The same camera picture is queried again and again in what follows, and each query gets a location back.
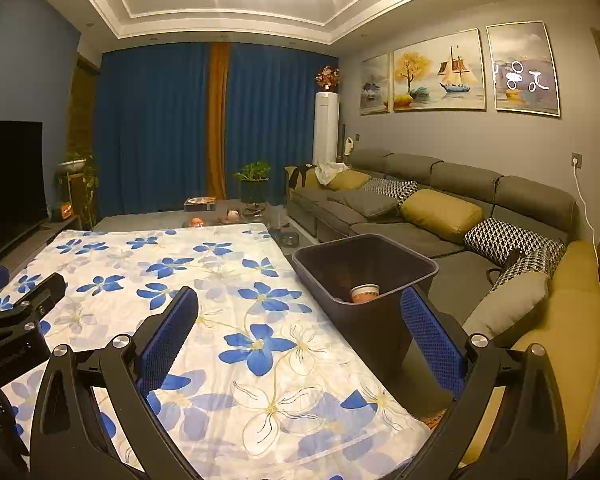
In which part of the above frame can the big mustard cushion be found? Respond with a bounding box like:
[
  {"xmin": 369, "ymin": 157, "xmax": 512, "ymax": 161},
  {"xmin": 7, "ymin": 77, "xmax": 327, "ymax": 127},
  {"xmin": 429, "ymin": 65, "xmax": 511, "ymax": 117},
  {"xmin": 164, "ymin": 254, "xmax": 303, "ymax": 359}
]
[{"xmin": 400, "ymin": 189, "xmax": 483, "ymax": 243}]

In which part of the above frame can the dark wooden panel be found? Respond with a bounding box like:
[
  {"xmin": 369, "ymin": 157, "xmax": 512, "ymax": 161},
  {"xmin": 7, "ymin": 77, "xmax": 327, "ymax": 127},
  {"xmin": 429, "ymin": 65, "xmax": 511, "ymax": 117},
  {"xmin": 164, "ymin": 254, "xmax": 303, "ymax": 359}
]
[{"xmin": 67, "ymin": 57, "xmax": 103, "ymax": 211}]

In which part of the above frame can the grey sectional sofa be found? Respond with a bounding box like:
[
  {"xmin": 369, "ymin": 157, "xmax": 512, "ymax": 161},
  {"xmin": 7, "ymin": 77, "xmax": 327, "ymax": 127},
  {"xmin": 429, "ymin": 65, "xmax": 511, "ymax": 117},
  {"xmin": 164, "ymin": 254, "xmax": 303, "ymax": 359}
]
[{"xmin": 285, "ymin": 147, "xmax": 578, "ymax": 328}]

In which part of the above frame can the grey television stand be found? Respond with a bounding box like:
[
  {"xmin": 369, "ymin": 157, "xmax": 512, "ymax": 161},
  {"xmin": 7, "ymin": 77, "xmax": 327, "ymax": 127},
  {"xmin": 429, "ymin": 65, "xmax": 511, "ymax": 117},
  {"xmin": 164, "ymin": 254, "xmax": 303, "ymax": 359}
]
[{"xmin": 0, "ymin": 217, "xmax": 83, "ymax": 273}]

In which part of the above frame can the large mustard sofa section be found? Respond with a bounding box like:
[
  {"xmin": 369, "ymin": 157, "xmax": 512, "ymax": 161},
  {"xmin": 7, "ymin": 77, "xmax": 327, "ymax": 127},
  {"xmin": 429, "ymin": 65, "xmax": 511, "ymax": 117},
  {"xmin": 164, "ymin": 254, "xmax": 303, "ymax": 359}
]
[{"xmin": 445, "ymin": 240, "xmax": 600, "ymax": 466}]

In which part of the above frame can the white standing air conditioner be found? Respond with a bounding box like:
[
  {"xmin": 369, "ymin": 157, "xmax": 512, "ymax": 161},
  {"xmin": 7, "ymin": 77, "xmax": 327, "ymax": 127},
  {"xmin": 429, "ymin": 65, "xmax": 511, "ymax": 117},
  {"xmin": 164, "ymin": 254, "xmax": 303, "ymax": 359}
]
[{"xmin": 311, "ymin": 91, "xmax": 342, "ymax": 166}]

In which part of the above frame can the small framed landscape painting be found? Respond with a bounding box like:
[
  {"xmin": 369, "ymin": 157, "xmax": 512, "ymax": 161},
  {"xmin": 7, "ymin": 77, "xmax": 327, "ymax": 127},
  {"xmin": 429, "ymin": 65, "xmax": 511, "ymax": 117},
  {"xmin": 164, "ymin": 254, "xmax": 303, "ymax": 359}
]
[{"xmin": 360, "ymin": 52, "xmax": 392, "ymax": 116}]

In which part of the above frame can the plump grey cushion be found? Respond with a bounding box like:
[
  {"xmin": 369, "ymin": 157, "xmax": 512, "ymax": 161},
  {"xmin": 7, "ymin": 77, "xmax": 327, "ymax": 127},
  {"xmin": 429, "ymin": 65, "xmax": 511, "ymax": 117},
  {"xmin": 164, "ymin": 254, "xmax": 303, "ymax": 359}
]
[{"xmin": 462, "ymin": 271, "xmax": 551, "ymax": 341}]

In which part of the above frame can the flat grey cushion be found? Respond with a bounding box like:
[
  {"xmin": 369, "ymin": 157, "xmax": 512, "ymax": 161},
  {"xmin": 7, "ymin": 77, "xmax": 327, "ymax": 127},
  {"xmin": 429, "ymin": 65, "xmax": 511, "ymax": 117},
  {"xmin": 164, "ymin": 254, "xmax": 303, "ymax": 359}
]
[{"xmin": 330, "ymin": 190, "xmax": 398, "ymax": 219}]

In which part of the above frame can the potted plant on wire stand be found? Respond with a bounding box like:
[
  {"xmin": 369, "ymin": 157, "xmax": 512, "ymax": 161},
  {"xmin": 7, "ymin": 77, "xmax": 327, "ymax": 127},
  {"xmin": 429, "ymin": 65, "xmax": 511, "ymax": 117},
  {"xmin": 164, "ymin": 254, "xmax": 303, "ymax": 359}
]
[{"xmin": 232, "ymin": 160, "xmax": 272, "ymax": 206}]

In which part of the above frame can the small mustard cushion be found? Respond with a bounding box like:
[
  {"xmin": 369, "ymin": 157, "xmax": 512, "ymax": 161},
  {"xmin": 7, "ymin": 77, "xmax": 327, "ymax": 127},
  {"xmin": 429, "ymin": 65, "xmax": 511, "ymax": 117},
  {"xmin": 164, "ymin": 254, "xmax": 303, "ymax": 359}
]
[{"xmin": 326, "ymin": 169, "xmax": 372, "ymax": 192}]

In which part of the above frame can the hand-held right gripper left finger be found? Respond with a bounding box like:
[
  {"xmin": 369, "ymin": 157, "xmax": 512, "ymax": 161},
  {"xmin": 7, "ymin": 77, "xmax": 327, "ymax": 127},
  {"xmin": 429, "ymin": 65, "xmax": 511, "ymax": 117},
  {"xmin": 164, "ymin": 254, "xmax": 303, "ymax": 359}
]
[{"xmin": 29, "ymin": 285, "xmax": 203, "ymax": 480}]

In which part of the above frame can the black flat television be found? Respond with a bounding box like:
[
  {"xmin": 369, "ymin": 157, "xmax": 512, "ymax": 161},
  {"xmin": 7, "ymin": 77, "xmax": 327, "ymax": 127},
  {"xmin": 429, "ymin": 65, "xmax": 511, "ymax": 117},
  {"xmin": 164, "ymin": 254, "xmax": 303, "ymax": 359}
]
[{"xmin": 0, "ymin": 120, "xmax": 48, "ymax": 261}]

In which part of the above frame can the white power cable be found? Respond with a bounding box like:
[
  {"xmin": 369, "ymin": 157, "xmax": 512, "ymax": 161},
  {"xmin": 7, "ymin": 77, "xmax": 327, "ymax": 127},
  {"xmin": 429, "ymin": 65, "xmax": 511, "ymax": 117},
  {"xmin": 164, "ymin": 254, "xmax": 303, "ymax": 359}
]
[{"xmin": 574, "ymin": 166, "xmax": 600, "ymax": 261}]

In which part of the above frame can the black white patterned cushion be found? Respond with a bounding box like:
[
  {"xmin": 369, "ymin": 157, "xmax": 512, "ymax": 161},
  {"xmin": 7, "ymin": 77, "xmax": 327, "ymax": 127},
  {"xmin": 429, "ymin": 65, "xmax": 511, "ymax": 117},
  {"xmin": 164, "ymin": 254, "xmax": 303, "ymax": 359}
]
[
  {"xmin": 362, "ymin": 177, "xmax": 420, "ymax": 206},
  {"xmin": 464, "ymin": 217, "xmax": 566, "ymax": 266},
  {"xmin": 495, "ymin": 247, "xmax": 563, "ymax": 286}
]

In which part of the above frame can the large framed sailboat painting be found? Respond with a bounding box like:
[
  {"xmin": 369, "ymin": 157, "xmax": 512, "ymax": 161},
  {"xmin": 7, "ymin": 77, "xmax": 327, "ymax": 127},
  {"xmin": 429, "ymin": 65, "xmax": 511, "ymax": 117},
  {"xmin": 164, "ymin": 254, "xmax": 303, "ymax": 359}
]
[{"xmin": 392, "ymin": 28, "xmax": 487, "ymax": 113}]

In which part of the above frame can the white crumpled cloth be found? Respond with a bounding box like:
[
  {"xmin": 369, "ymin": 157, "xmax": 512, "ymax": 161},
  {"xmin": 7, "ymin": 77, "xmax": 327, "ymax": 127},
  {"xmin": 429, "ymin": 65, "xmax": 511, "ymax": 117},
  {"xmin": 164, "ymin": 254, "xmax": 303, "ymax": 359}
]
[{"xmin": 315, "ymin": 162, "xmax": 348, "ymax": 185}]

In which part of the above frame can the grey coffee table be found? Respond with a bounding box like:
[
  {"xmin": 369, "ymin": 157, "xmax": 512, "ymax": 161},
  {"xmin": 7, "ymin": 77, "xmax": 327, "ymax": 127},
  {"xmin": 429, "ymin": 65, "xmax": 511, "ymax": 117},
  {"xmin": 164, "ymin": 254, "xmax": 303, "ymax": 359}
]
[{"xmin": 92, "ymin": 200, "xmax": 301, "ymax": 248}]

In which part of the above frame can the dark grey plastic bin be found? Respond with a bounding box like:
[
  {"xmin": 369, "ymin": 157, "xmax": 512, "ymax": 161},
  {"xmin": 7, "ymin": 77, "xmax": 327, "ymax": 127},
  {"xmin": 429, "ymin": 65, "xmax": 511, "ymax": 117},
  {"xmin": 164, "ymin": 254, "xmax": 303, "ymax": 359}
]
[{"xmin": 291, "ymin": 233, "xmax": 440, "ymax": 383}]

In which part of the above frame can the wide blue curtain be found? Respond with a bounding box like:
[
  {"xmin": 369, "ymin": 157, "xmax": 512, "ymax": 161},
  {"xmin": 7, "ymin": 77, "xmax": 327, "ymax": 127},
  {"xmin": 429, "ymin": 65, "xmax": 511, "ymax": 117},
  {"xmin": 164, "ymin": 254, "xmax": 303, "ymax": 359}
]
[
  {"xmin": 97, "ymin": 42, "xmax": 216, "ymax": 218},
  {"xmin": 225, "ymin": 42, "xmax": 341, "ymax": 206}
]

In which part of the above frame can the red gold flower arrangement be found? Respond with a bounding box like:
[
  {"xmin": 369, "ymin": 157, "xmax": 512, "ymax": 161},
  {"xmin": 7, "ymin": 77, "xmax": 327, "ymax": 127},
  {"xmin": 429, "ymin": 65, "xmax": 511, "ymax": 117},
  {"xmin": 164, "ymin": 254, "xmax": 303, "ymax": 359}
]
[{"xmin": 315, "ymin": 65, "xmax": 341, "ymax": 93}]

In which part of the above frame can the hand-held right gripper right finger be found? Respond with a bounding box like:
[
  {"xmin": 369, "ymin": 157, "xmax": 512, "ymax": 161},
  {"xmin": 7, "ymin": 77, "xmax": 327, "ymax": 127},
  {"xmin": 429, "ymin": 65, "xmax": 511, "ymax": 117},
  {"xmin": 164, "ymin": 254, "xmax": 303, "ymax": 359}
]
[{"xmin": 395, "ymin": 287, "xmax": 571, "ymax": 480}]

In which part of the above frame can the trailing plant in white bowl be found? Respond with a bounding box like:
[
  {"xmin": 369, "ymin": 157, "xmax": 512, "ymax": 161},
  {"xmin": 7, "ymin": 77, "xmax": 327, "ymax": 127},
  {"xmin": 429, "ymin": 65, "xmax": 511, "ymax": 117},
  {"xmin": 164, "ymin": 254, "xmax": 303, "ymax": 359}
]
[{"xmin": 55, "ymin": 152, "xmax": 101, "ymax": 228}]

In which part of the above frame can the blue floral tablecloth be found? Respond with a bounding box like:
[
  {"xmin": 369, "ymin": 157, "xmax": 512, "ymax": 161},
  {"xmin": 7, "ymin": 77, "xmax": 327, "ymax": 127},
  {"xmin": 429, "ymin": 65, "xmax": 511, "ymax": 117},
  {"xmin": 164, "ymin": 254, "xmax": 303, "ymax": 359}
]
[{"xmin": 0, "ymin": 227, "xmax": 431, "ymax": 480}]

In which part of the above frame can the beige printed paper cup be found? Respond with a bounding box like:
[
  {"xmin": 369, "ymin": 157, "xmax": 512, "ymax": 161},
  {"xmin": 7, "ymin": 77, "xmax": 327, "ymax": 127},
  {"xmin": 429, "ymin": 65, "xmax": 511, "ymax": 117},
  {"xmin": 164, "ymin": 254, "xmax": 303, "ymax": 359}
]
[{"xmin": 350, "ymin": 284, "xmax": 381, "ymax": 304}]

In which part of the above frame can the narrow orange curtain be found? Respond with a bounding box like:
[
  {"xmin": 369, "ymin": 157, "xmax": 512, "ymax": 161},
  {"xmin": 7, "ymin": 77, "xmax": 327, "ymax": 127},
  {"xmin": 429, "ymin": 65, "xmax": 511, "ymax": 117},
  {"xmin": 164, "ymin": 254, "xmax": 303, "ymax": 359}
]
[{"xmin": 207, "ymin": 42, "xmax": 231, "ymax": 201}]

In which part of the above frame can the framed grey abstract painting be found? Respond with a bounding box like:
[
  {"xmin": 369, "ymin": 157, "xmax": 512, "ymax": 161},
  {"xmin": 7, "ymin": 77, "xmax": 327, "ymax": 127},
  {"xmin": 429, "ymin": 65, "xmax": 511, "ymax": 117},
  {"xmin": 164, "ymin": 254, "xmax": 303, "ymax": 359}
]
[{"xmin": 486, "ymin": 21, "xmax": 563, "ymax": 121}]

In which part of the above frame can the black garment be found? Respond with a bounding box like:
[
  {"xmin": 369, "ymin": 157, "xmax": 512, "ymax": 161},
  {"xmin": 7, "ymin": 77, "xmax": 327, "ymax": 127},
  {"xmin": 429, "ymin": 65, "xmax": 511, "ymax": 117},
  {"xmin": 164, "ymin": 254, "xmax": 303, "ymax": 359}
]
[{"xmin": 286, "ymin": 165, "xmax": 308, "ymax": 196}]

